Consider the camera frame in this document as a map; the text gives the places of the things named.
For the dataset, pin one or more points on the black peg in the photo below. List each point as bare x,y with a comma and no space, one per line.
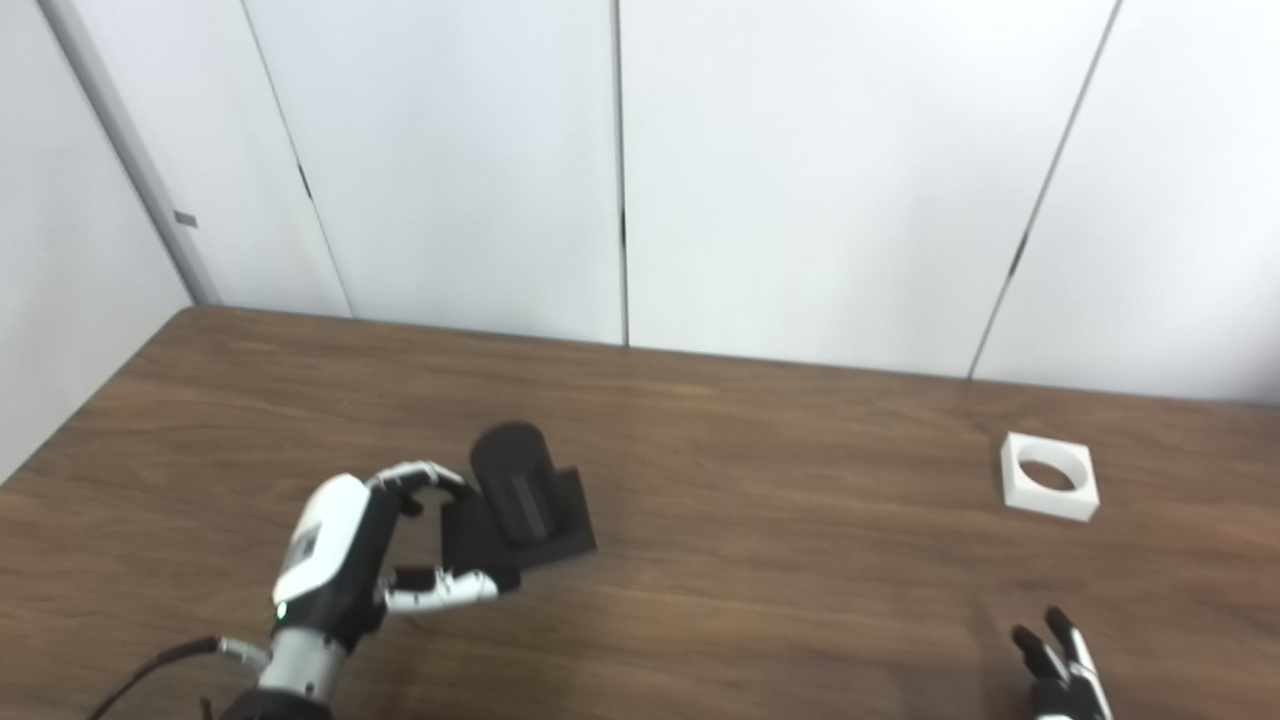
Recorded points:
515,490

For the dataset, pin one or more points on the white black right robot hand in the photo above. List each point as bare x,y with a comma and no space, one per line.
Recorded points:
1065,690

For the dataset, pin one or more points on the white square piece with hole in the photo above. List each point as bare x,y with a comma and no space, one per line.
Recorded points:
1045,503

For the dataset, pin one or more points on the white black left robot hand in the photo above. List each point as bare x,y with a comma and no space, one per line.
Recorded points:
335,560

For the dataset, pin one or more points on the grey metal corner post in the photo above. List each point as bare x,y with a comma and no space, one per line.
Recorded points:
130,150

